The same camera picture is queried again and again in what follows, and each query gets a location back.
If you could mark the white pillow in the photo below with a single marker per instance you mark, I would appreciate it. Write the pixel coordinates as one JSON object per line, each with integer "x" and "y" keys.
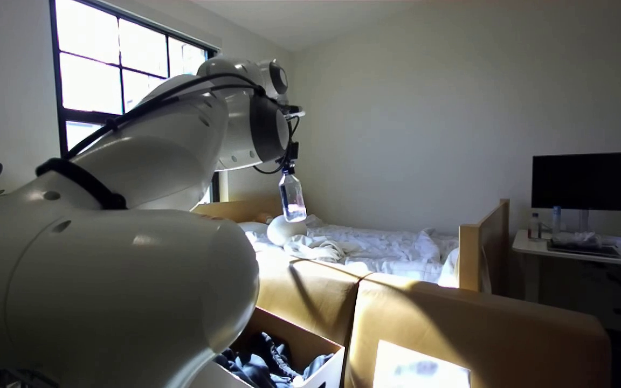
{"x": 287, "y": 234}

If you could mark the small clear desk bottle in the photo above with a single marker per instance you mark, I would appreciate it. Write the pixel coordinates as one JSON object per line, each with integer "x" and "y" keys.
{"x": 556, "y": 219}

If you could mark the wooden bed footboard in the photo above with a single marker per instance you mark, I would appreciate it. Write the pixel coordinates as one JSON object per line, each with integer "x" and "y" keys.
{"x": 495, "y": 243}

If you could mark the white crumpled bed sheets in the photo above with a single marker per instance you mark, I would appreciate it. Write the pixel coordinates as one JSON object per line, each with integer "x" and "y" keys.
{"x": 382, "y": 249}

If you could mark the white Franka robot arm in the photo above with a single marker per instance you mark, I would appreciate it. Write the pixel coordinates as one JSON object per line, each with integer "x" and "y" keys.
{"x": 108, "y": 302}

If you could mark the open cardboard shoe box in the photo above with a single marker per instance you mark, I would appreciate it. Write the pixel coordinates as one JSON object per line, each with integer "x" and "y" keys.
{"x": 311, "y": 340}

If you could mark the black framed window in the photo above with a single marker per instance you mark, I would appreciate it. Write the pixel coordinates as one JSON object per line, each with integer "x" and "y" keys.
{"x": 92, "y": 112}

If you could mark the black computer monitor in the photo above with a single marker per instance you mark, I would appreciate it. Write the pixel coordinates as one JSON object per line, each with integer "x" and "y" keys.
{"x": 591, "y": 180}

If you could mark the dark keyboard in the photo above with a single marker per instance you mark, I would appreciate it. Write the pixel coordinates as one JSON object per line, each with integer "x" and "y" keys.
{"x": 583, "y": 249}

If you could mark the white printed card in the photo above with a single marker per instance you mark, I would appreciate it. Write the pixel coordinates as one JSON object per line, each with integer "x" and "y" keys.
{"x": 418, "y": 367}

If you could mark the dark crumpled clothes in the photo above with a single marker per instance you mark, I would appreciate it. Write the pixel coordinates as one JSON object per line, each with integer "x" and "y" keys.
{"x": 269, "y": 362}

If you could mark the small dark desk item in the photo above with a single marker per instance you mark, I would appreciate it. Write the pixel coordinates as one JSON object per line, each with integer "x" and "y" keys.
{"x": 535, "y": 227}

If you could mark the clear water bottle blue cap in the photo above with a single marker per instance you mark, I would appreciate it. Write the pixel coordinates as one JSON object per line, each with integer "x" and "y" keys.
{"x": 292, "y": 197}

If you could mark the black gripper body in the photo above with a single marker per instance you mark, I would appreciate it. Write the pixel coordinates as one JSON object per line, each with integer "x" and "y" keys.
{"x": 292, "y": 151}

